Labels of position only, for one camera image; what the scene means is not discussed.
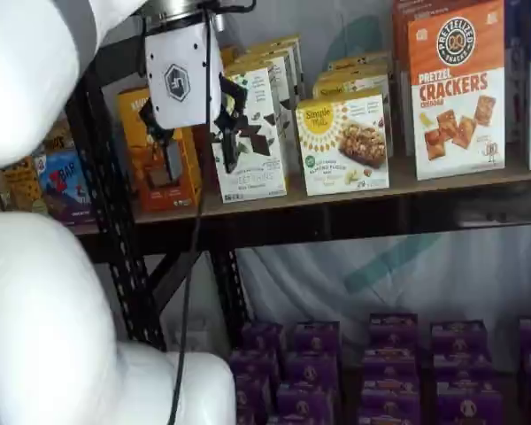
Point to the wooden shelf board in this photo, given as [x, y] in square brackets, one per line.
[402, 188]

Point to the orange pretzel crackers box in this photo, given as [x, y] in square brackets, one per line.
[456, 88]

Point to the blue Zbar box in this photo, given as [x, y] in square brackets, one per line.
[62, 186]

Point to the orange Bobo's box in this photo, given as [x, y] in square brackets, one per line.
[20, 186]

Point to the orange snack box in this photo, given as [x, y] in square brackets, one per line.
[133, 133]

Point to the white plastic backdrop sheet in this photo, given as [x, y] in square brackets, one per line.
[425, 274]

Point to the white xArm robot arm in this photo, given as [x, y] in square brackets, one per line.
[26, 310]

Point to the Simple Mills almond flour bars box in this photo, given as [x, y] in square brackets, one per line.
[358, 64]
[332, 90]
[343, 146]

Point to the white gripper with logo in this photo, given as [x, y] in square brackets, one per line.
[177, 79]

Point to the brown snack box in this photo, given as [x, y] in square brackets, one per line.
[57, 135]

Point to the dark blue cracker box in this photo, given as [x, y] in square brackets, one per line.
[515, 66]

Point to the Simple Mills sweet thins box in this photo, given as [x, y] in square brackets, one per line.
[281, 79]
[296, 66]
[256, 177]

